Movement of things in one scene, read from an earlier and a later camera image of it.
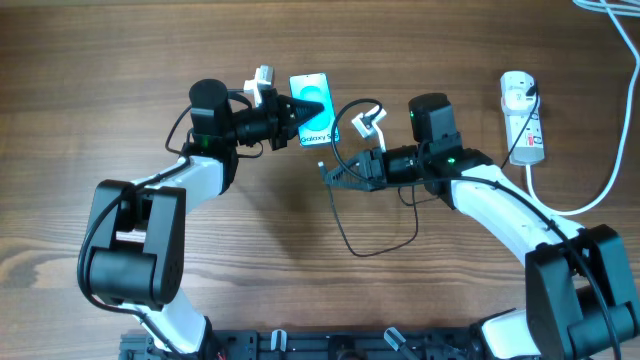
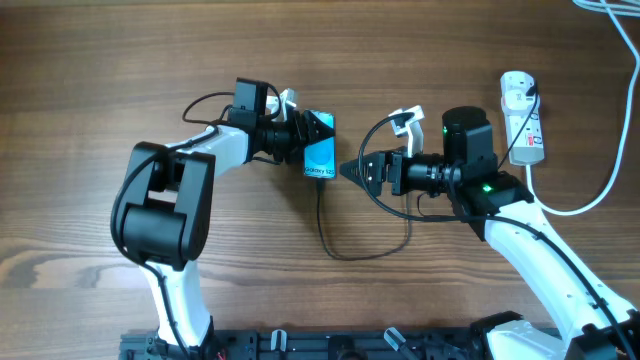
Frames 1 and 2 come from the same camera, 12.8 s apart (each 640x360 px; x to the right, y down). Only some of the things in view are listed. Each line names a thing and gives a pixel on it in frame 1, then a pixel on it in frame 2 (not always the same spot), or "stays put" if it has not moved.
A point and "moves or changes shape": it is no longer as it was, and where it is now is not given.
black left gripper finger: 304,109 to 315,130
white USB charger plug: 516,99 stays put
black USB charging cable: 415,192 moves or changes shape
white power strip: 530,149 stays put
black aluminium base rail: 318,344 stays put
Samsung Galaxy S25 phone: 317,131 to 319,157
